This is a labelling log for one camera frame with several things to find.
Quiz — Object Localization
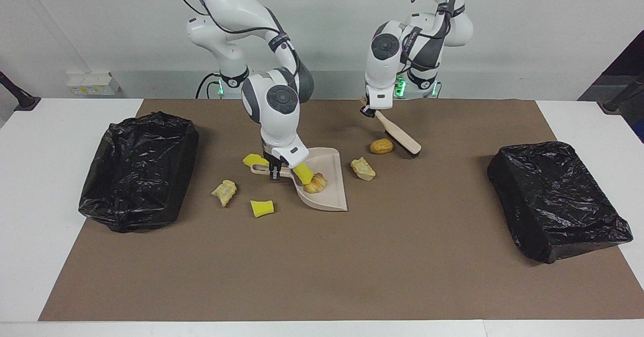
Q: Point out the beige plastic dustpan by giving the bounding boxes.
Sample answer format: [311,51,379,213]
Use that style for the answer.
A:
[250,147,349,212]

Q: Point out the black bag lined bin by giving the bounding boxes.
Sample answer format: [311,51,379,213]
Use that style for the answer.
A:
[78,112,200,233]
[487,141,633,265]

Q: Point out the beige hand brush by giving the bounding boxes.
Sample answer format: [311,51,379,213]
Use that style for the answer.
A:
[358,96,422,157]

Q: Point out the black base cable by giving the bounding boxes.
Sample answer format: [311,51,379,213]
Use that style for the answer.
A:
[195,72,222,99]

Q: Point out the white socket box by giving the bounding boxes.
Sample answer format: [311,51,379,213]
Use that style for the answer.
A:
[67,73,120,95]

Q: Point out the brown table mat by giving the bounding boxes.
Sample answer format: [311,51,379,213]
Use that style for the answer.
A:
[39,98,644,321]

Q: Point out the pale flaky pastry piece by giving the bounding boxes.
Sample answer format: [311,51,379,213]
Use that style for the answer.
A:
[351,157,376,182]

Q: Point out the black stand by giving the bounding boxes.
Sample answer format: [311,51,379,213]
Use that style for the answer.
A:
[0,70,41,112]
[598,73,644,114]

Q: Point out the small orange croissant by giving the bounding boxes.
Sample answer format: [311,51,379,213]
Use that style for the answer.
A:
[303,173,328,194]

